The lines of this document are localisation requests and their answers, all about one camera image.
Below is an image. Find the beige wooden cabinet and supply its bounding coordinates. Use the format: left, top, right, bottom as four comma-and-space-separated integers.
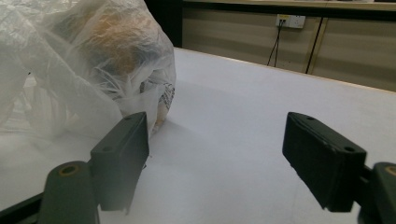
181, 0, 396, 93

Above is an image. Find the white translucent plastic bag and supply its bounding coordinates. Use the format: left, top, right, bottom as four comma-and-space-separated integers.
0, 0, 177, 142

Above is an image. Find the black cable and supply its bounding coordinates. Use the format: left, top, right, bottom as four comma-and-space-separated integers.
273, 21, 285, 68
266, 20, 283, 66

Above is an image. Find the white wall socket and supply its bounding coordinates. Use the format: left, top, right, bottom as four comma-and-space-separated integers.
275, 13, 306, 30

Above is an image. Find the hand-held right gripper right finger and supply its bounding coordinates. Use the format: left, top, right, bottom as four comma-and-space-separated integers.
282, 111, 368, 214

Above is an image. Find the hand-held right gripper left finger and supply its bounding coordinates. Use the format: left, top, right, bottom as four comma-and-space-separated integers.
90, 111, 150, 216

